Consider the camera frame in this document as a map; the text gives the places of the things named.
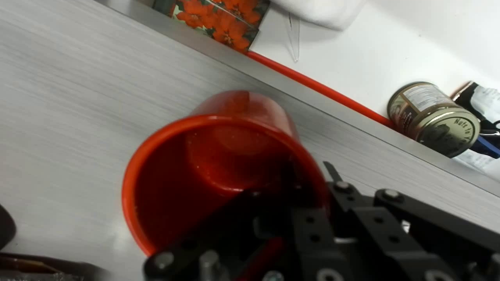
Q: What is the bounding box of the clear plastic utensil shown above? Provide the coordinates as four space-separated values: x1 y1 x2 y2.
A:
283 13 305 65

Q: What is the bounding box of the black and white packet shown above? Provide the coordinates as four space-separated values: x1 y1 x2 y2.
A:
449 79 500 159

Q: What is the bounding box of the red mug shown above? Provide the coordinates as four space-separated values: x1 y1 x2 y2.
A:
121 88 333 257

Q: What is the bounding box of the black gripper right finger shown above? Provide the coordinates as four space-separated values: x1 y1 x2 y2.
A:
322 159 383 246

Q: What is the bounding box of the white drawer with metal handle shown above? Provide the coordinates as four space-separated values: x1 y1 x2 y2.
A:
93 0 500 199

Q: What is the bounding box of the metal tin can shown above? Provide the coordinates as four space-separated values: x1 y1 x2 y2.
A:
386 79 483 159

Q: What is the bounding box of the orange patterned packet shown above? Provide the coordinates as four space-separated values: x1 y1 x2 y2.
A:
150 0 274 54

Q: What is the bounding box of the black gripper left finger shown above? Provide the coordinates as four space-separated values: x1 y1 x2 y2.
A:
243 174 316 237

